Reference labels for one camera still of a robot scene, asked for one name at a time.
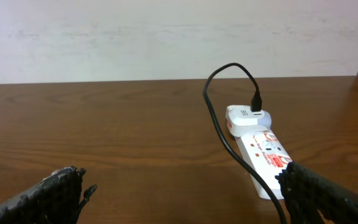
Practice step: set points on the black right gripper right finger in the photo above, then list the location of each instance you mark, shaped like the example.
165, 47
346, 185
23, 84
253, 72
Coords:
310, 198

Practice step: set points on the white USB charger adapter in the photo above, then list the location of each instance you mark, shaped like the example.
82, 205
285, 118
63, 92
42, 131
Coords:
241, 120

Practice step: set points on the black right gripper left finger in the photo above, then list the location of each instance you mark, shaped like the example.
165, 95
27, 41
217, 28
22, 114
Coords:
57, 199

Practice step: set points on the white power strip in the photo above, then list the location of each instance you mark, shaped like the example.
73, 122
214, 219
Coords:
261, 149

